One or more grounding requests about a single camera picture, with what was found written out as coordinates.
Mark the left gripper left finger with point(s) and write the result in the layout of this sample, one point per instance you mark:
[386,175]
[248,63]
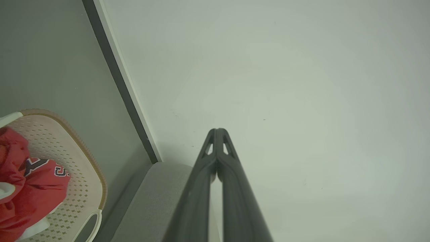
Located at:
[191,208]

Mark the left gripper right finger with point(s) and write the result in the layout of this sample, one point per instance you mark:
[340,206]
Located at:
[242,215]

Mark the red white sports jersey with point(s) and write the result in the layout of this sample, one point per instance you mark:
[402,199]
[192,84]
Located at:
[40,191]

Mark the red garment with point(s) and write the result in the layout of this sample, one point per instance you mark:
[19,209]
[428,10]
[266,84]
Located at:
[11,151]

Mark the grey fabric sofa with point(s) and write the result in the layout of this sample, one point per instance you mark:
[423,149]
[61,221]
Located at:
[147,208]

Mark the cream perforated laundry basket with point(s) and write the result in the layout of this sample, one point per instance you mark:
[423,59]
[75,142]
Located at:
[60,141]

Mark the white and dark baseboard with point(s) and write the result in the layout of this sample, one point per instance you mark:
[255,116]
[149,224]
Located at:
[116,67]

